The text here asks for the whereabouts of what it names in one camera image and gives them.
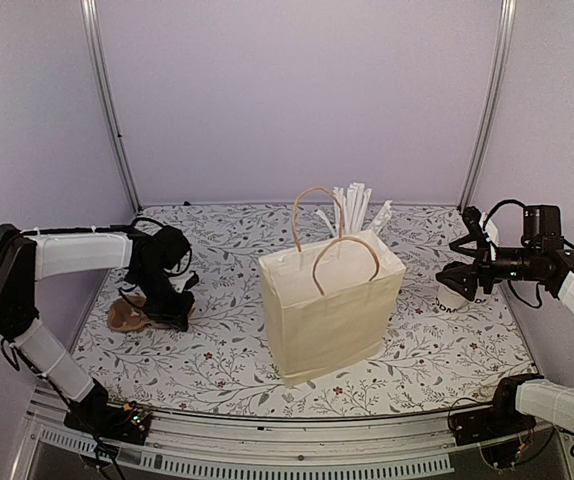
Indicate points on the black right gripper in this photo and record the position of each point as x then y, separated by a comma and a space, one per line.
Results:
470, 272

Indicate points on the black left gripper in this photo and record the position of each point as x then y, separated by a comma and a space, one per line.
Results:
178, 316

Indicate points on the brown cardboard cup carrier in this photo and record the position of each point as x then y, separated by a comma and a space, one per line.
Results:
126, 315

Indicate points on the cream paper bag with handles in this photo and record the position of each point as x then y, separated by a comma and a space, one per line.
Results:
327, 304

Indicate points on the white paper coffee cup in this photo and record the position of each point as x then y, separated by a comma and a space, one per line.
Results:
479, 300

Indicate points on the white paper cup corner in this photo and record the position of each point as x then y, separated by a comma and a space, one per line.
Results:
449, 301

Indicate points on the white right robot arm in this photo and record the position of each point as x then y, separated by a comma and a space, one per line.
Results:
550, 399

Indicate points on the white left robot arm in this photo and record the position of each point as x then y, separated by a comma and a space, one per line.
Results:
27, 257

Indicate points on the floral patterned table mat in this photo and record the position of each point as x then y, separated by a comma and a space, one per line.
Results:
431, 358

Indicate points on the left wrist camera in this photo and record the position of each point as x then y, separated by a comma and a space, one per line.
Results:
185, 281

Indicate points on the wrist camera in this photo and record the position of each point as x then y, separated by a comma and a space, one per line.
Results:
185, 281
481, 230

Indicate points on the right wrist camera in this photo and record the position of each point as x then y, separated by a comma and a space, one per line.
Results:
481, 230

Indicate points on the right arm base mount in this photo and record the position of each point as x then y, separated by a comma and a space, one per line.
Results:
501, 418

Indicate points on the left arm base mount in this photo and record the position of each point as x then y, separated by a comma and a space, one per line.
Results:
112, 417

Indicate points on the right aluminium frame post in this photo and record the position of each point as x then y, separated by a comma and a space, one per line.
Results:
498, 67

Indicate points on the aluminium frame post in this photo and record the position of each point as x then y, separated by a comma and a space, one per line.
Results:
92, 29
498, 67

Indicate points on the front aluminium rail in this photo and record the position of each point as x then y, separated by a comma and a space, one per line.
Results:
185, 445

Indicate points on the left aluminium frame post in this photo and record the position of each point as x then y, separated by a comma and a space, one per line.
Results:
92, 29

